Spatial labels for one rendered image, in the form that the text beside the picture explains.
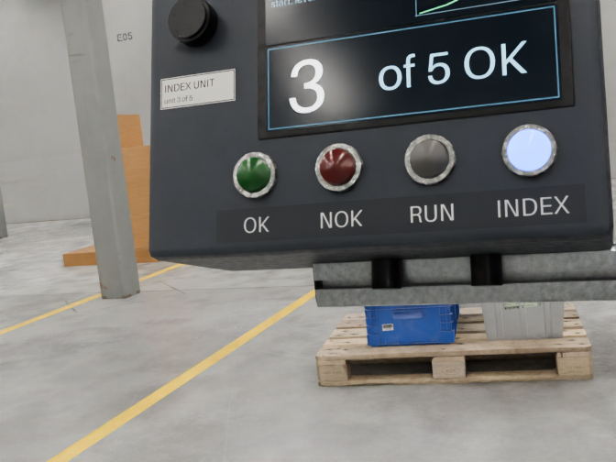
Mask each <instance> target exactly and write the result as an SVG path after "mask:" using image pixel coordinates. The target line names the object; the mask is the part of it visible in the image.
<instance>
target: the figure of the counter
mask: <svg viewBox="0 0 616 462"><path fill-rule="evenodd" d="M349 123H350V99H349V51H348V35H345V36H339V37H333V38H322V39H316V40H310V41H304V42H298V43H292V44H286V45H279V46H274V47H267V48H266V133H267V132H275V131H283V130H292V129H300V128H308V127H324V126H332V125H341V124H349Z"/></svg>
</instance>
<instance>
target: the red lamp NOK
mask: <svg viewBox="0 0 616 462"><path fill-rule="evenodd" d="M362 172H363V160H362V158H361V156H360V154H359V153H358V151H357V150H356V149H355V148H353V147H351V146H349V145H346V144H334V145H331V146H329V147H327V148H325V149H324V150H323V151H322V152H321V154H320V155H319V157H318V159H317V161H316V164H315V173H316V177H317V179H318V181H319V182H320V183H321V184H322V185H323V186H324V187H325V188H326V189H327V190H328V191H330V192H334V193H342V192H346V191H348V190H350V189H352V188H353V187H354V186H355V185H356V184H357V183H358V182H359V180H360V178H361V175H362Z"/></svg>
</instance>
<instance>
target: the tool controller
mask: <svg viewBox="0 0 616 462"><path fill-rule="evenodd" d="M345 35H348V51H349V99H350V123H349V124H341V125H332V126H317V127H308V128H300V129H292V130H283V131H275V132H267V133H266V48H267V47H274V46H279V45H286V44H292V43H298V42H304V41H310V40H316V39H327V38H333V37H339V36H345ZM523 125H538V126H541V127H544V128H546V129H547V130H548V131H550V132H551V133H552V135H553V136H554V137H555V140H556V143H557V148H558V150H557V157H556V160H555V163H554V165H553V166H552V167H551V168H550V169H549V170H548V171H547V172H545V173H544V174H542V175H539V176H537V177H532V178H524V177H521V176H518V175H516V174H514V173H512V172H511V171H510V170H509V169H508V168H507V167H506V165H505V163H504V161H503V159H502V154H501V153H502V146H503V143H504V140H505V138H506V137H507V136H508V135H509V134H510V133H511V132H512V131H513V130H514V129H515V128H516V127H520V126H523ZM424 135H437V136H441V137H443V138H446V139H447V140H448V141H449V142H450V143H451V144H452V146H453V147H454V150H455V152H456V166H455V168H454V170H453V172H452V173H451V175H450V176H449V177H448V178H447V179H446V180H444V181H443V182H440V183H438V184H436V185H423V184H420V183H418V182H416V181H415V180H413V179H412V178H411V176H410V175H409V173H408V171H407V170H406V167H405V154H406V151H407V149H408V147H409V146H410V145H411V144H412V142H413V141H414V140H416V139H417V138H419V137H421V136H424ZM334 144H346V145H349V146H351V147H353V148H355V149H356V150H357V151H358V153H359V154H360V156H361V158H362V160H363V172H362V175H361V178H360V180H359V182H358V183H357V184H356V185H355V186H354V187H353V188H352V189H350V190H348V191H346V192H330V191H328V190H327V189H326V188H325V187H324V186H323V185H322V184H321V183H320V182H319V181H318V179H317V177H316V173H315V164H316V162H317V159H318V157H319V155H320V154H321V152H322V151H323V150H324V149H326V148H327V147H329V146H331V145H334ZM251 152H261V153H265V154H267V155H269V156H270V157H271V158H272V159H273V160H274V162H275V163H276V166H277V169H278V179H277V182H276V185H275V186H274V188H273V190H272V191H271V192H270V193H269V194H268V195H266V196H264V197H262V198H259V199H249V198H247V197H246V196H244V195H242V194H241V193H240V192H239V191H238V190H237V188H236V186H235V184H234V178H233V175H234V169H235V166H236V165H237V163H238V161H239V160H240V159H241V158H242V157H244V156H245V155H247V154H248V153H251ZM613 233H614V223H613V208H612V193H611V165H610V150H609V135H608V120H607V105H606V90H605V75H604V60H603V46H602V31H601V16H600V0H152V37H151V106H150V175H149V243H148V250H149V254H150V256H151V257H152V258H154V259H156V260H159V261H166V262H172V263H179V264H185V265H192V266H198V267H205V268H211V269H218V270H230V271H241V270H284V269H306V268H312V267H313V263H332V262H353V261H371V274H372V290H397V289H401V288H402V270H401V259H435V258H455V257H470V271H471V286H473V287H490V286H502V265H501V255H517V254H538V253H558V252H579V251H600V250H605V249H607V248H611V246H612V244H613Z"/></svg>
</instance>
